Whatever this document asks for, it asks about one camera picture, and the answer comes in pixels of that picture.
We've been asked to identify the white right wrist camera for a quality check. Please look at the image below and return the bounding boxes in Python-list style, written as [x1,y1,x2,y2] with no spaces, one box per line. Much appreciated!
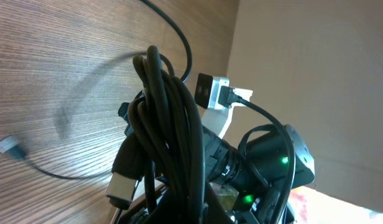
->
[194,73,253,138]

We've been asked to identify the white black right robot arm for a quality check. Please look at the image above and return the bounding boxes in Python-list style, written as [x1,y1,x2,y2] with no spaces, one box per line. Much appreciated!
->
[203,124,288,223]

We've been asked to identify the black cable bundle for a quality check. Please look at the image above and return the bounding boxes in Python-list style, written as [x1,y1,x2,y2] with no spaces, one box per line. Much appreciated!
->
[0,0,208,224]

